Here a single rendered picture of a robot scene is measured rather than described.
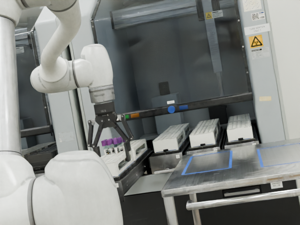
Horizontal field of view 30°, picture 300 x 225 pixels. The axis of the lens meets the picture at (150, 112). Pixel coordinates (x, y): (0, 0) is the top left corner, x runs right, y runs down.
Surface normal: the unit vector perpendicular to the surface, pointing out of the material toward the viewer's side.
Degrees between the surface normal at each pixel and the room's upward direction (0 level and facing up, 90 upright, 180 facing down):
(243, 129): 90
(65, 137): 90
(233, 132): 90
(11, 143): 77
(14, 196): 49
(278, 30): 90
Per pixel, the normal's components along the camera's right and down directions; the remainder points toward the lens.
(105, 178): 0.79, -0.36
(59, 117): -0.16, 0.08
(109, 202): 0.76, -0.15
